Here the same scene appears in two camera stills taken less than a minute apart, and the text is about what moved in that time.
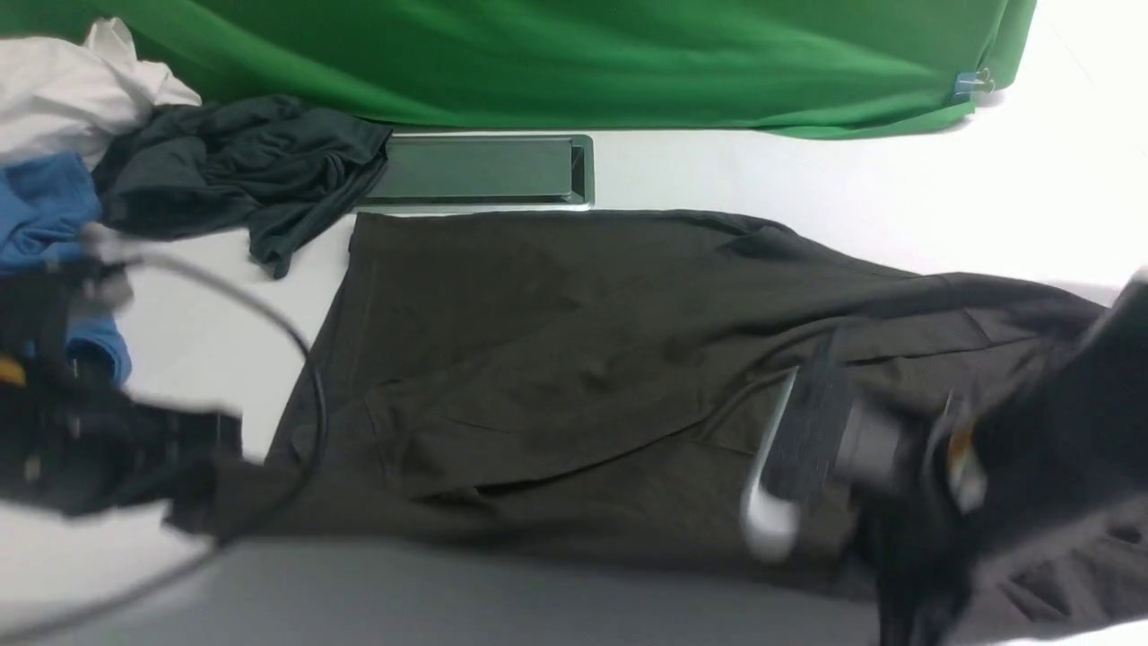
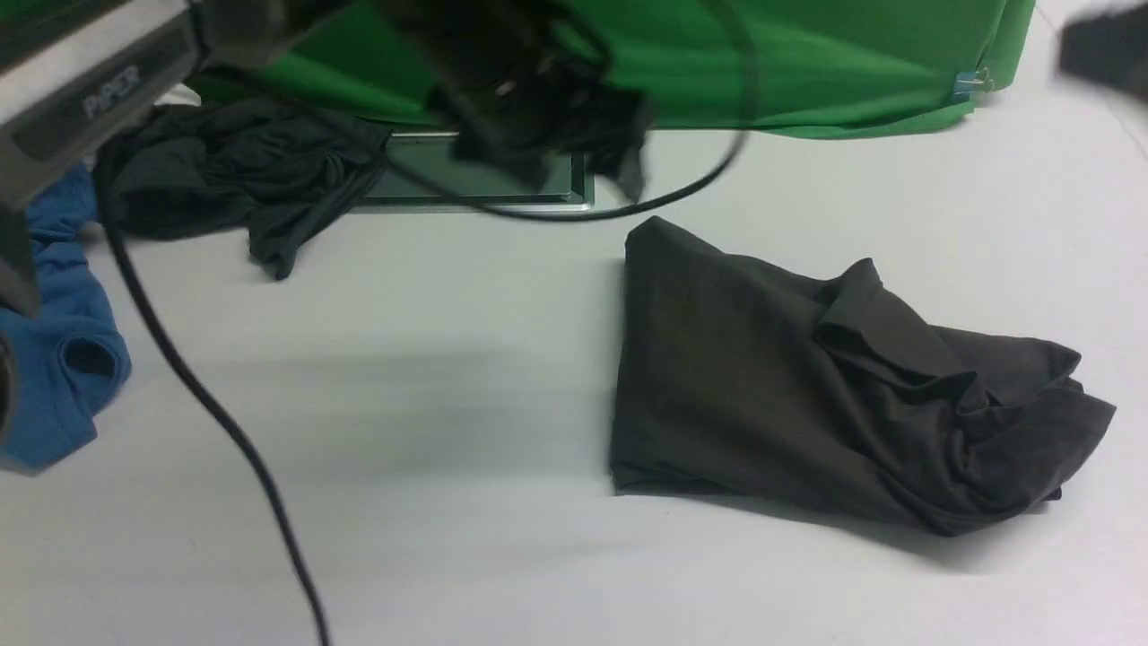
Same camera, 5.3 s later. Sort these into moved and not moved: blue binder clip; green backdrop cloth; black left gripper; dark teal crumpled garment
Moved: black left gripper
Not moved: green backdrop cloth; dark teal crumpled garment; blue binder clip
